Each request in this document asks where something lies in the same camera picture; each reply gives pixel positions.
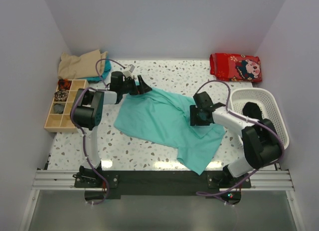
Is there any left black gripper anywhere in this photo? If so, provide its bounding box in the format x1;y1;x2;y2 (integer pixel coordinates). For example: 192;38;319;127
120;76;152;96

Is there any mint green t shirt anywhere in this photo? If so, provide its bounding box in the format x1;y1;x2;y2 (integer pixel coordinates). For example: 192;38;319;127
114;88;225;175

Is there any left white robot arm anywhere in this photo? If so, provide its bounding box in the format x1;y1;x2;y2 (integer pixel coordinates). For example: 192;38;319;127
70;71;152;187

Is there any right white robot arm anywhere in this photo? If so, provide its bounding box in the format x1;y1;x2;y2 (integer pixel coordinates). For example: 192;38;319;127
190;92;285;188

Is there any teal folded t shirt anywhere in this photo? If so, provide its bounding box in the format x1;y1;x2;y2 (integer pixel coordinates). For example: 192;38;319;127
84;50;111;82

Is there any black t shirt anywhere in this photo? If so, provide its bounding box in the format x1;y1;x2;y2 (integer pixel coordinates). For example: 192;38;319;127
242;102;263;120

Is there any beige folded t shirt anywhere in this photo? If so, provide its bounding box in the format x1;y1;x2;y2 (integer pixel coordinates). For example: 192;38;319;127
58;49;108;79

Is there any red cartoon print cloth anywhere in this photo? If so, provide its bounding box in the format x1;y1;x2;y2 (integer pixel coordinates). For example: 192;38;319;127
209;53;262;83

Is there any white plastic laundry basket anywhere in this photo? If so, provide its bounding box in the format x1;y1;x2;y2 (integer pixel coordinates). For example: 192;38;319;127
229;88;290;149

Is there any red black scrunchie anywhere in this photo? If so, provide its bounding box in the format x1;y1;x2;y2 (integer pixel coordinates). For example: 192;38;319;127
58;79;72;91

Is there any patterned brown scrunchie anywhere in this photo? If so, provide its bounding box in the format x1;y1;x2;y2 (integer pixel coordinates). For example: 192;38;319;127
54;90;69;102

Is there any grey scrunchie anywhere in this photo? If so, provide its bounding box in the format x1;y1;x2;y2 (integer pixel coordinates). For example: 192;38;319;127
53;103;65;114

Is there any wooden compartment tray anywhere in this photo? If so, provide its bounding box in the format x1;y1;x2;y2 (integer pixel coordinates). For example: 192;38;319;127
44;79;88;133

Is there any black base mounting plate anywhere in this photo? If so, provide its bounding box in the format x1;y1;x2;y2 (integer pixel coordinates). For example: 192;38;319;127
73;169;251;201

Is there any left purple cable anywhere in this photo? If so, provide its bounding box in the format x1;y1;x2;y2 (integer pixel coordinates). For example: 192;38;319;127
70;58;127;206

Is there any aluminium frame rail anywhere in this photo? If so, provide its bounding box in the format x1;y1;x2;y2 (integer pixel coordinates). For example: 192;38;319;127
32;161;294;192

